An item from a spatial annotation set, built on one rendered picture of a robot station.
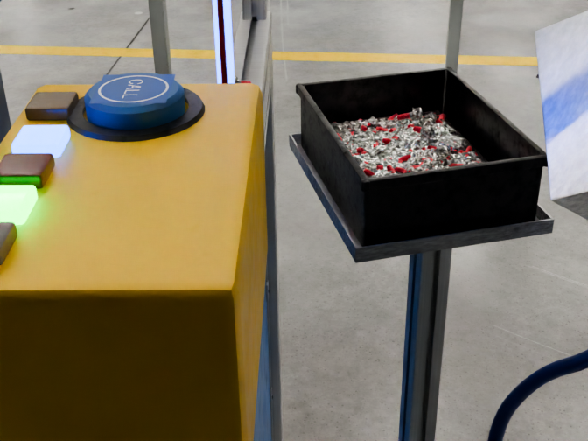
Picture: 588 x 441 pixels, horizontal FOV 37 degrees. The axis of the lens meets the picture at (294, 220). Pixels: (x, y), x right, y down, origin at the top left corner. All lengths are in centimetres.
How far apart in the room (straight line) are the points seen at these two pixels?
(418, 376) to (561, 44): 38
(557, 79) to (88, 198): 41
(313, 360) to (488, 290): 48
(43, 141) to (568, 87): 40
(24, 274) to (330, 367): 163
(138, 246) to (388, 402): 155
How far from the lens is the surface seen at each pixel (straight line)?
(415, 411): 93
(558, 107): 64
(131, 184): 32
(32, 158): 33
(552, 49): 66
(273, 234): 129
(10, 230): 29
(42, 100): 38
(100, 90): 37
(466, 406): 183
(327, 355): 192
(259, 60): 102
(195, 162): 33
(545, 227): 80
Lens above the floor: 122
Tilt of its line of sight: 31 degrees down
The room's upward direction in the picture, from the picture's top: 1 degrees counter-clockwise
